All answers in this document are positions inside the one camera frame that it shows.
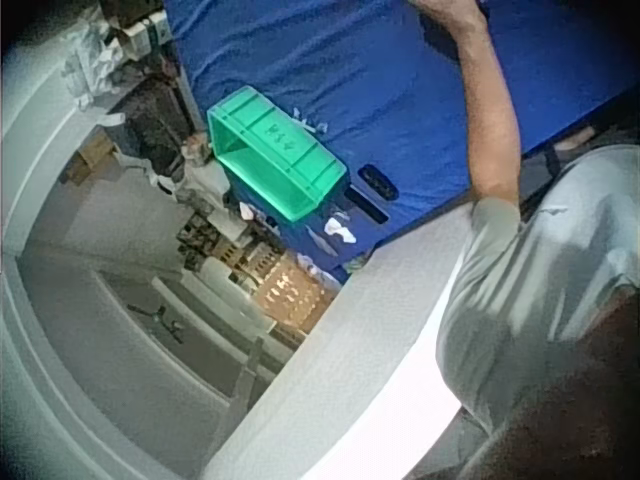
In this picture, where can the black oblong device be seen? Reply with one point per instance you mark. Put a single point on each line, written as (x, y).
(378, 181)

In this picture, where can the green plastic crate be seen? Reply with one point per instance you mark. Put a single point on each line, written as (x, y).
(272, 150)

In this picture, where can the black tripod stand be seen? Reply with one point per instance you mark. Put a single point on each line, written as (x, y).
(157, 320)

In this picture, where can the brown cardboard box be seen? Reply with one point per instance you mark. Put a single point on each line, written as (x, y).
(92, 152)

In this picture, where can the cluttered shelf of boxes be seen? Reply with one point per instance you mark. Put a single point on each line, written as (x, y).
(255, 265)

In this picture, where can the person's left hand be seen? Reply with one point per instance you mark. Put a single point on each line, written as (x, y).
(440, 7)

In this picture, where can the black flat bar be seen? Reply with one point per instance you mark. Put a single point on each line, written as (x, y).
(367, 204)

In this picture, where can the pile of white plastic bags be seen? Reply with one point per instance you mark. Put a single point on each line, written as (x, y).
(92, 60)

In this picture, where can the blue table cloth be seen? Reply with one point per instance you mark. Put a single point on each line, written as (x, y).
(350, 90)

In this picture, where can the dark brown chair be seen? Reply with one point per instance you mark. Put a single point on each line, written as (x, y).
(155, 120)

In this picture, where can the small white paper scraps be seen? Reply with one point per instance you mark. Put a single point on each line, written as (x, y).
(309, 121)

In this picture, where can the crumpled white paper scrap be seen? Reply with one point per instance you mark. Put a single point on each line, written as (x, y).
(340, 231)

